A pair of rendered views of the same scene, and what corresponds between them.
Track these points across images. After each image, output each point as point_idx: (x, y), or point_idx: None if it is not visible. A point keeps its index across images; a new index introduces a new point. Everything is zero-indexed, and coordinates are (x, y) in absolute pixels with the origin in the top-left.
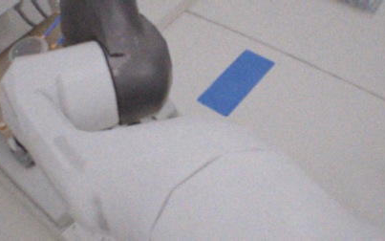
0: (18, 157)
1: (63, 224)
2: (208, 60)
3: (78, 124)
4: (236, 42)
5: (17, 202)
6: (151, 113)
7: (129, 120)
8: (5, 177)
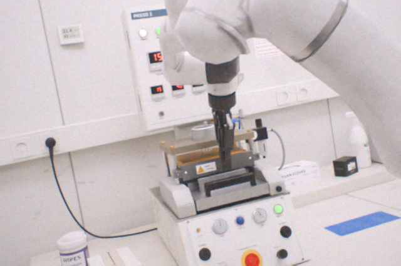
0: (174, 171)
1: (182, 215)
2: (346, 213)
3: (187, 62)
4: (374, 208)
5: (167, 253)
6: (220, 70)
7: (210, 71)
8: (164, 204)
